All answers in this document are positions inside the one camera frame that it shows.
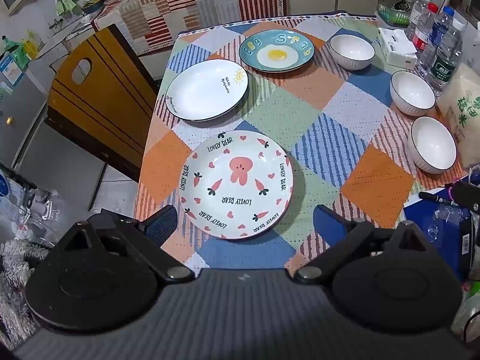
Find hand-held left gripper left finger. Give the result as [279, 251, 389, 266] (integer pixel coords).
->
[49, 205, 197, 284]

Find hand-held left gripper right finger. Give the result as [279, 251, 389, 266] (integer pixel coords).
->
[292, 204, 428, 286]

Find white ribbed bowl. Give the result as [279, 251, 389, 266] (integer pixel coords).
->
[389, 70, 437, 117]
[410, 116, 457, 174]
[329, 34, 376, 71]

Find white plate with pink bunny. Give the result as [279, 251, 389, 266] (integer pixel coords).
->
[178, 131, 295, 240]

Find white plate with sun drawing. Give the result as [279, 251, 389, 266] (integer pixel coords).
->
[165, 62, 250, 122]

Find teal plate with fried egg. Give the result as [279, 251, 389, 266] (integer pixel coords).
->
[239, 29, 316, 73]

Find black marker pen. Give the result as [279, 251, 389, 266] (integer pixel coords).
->
[419, 191, 460, 207]

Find black box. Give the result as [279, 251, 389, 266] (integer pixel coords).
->
[459, 217, 480, 271]

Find blue board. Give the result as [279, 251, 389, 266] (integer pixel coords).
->
[403, 195, 473, 282]

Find clear bag of rice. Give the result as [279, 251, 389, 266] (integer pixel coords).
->
[437, 62, 480, 169]

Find green-label water bottle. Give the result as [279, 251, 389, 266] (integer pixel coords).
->
[425, 19, 466, 96]

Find wooden chair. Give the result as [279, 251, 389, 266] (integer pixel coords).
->
[44, 23, 160, 182]

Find white tissue pack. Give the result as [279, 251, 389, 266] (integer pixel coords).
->
[377, 27, 418, 70]

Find blue-capped water bottle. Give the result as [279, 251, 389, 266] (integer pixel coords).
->
[418, 5, 455, 79]

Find red-capped water bottle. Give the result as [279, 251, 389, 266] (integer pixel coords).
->
[412, 3, 439, 51]

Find grey cabinet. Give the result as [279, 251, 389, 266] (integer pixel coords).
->
[0, 58, 57, 166]

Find white-capped clear water bottle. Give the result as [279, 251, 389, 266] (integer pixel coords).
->
[407, 0, 432, 42]

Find green plastic basket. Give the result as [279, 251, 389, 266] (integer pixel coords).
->
[377, 0, 413, 28]

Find striped patchwork counter cloth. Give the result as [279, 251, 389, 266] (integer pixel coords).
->
[92, 0, 282, 55]

